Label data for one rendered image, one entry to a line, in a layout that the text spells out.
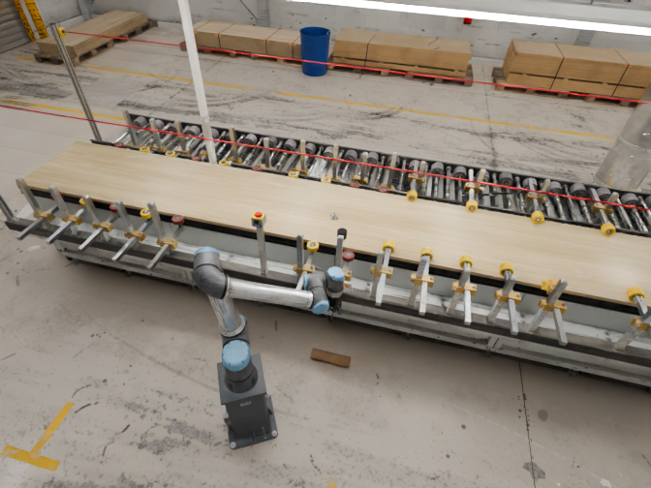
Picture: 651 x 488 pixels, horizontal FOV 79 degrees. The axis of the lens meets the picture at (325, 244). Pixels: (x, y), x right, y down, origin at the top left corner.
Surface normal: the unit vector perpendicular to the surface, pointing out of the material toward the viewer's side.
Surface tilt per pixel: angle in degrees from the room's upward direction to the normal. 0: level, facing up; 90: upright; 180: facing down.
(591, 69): 90
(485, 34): 90
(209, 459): 0
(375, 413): 0
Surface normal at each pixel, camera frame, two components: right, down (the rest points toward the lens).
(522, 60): -0.23, 0.66
